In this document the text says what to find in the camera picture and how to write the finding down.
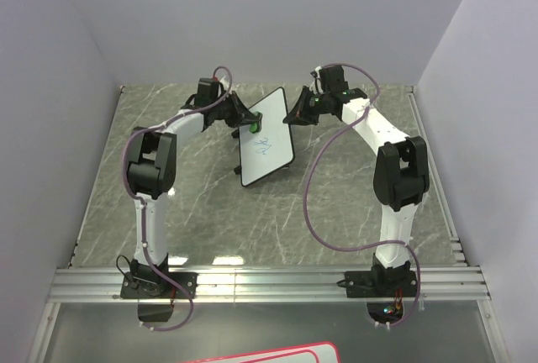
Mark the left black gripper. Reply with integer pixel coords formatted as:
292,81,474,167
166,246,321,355
213,92,259,129

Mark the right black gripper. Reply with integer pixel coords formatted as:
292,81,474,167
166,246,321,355
282,87,329,127

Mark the green whiteboard eraser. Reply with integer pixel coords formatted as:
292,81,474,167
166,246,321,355
249,112,263,134

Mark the small white whiteboard with stand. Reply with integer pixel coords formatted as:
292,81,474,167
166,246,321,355
236,87,295,187

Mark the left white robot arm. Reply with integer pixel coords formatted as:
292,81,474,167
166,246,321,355
122,92,261,297

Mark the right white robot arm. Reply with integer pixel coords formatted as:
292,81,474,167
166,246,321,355
283,87,430,296

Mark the pink bordered white sign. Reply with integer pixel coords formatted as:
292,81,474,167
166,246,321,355
194,342,340,362

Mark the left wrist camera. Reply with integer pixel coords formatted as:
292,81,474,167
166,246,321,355
195,77,225,107

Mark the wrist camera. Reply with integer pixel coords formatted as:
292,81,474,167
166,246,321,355
310,65,349,94
195,77,225,107

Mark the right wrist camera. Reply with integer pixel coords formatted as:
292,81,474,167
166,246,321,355
310,65,349,94

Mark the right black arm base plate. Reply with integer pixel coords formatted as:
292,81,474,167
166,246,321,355
336,269,419,298

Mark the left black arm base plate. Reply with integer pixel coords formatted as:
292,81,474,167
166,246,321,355
120,271,198,299

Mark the aluminium mounting rail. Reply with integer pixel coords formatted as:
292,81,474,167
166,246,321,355
47,266,490,303

